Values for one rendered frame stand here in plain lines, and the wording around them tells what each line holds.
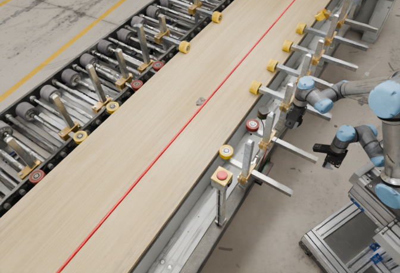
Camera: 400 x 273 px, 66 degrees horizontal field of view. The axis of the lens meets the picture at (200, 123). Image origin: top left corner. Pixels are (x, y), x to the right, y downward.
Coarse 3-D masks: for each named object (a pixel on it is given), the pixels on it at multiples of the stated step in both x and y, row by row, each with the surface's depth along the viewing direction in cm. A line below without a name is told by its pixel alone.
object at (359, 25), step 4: (332, 16) 243; (348, 20) 238; (352, 20) 238; (348, 24) 239; (352, 24) 238; (356, 24) 236; (360, 24) 234; (364, 24) 234; (360, 28) 236; (364, 28) 234; (368, 28) 233; (372, 28) 231; (376, 28) 231
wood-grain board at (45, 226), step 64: (256, 0) 272; (320, 0) 268; (192, 64) 223; (256, 64) 220; (128, 128) 189; (192, 128) 187; (64, 192) 164; (0, 256) 144; (64, 256) 143; (128, 256) 142
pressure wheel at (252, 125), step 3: (249, 120) 188; (252, 120) 188; (255, 120) 188; (246, 123) 187; (249, 123) 187; (252, 123) 186; (255, 123) 187; (258, 123) 186; (246, 126) 186; (249, 126) 185; (252, 126) 186; (255, 126) 185; (258, 126) 185; (249, 129) 185; (252, 129) 184; (255, 129) 185
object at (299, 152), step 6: (252, 132) 190; (258, 132) 188; (276, 138) 185; (276, 144) 184; (282, 144) 182; (288, 144) 182; (288, 150) 182; (294, 150) 179; (300, 150) 179; (300, 156) 180; (306, 156) 176; (312, 156) 176; (312, 162) 177
